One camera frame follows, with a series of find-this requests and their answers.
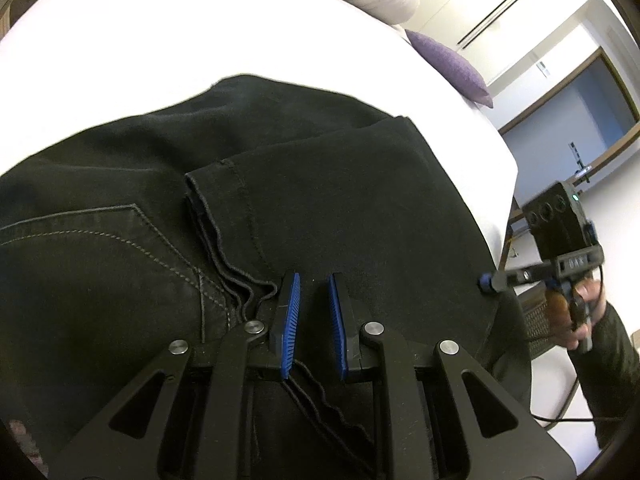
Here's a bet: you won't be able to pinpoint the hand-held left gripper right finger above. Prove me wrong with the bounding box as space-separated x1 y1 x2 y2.
327 272 591 480

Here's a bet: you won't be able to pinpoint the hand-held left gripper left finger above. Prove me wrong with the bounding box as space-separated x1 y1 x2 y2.
50 271 303 480

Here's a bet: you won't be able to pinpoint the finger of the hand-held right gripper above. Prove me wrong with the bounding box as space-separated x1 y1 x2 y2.
477 264 556 297

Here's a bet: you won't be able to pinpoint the black denim pants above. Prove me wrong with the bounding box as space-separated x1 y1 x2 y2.
0 74 534 480

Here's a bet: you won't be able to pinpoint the person's right forearm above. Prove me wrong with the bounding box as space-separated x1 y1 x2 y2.
569 304 640 453

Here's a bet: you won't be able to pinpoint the person's right hand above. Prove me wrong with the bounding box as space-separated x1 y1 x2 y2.
546 279 609 352

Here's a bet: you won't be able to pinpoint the woven chair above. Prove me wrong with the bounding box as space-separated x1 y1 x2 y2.
519 284 557 362

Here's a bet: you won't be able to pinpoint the purple cushion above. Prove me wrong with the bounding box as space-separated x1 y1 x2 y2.
403 28 495 110

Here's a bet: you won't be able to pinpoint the bed with white sheet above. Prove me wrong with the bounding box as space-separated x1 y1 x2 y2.
0 0 519 272

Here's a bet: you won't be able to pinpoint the wooden door frame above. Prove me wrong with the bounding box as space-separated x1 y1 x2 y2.
499 46 640 192

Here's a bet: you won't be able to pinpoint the black cable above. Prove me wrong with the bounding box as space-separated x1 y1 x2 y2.
529 257 609 425

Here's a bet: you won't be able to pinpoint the white wardrobe with grey handles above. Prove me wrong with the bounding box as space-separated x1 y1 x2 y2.
395 0 603 88

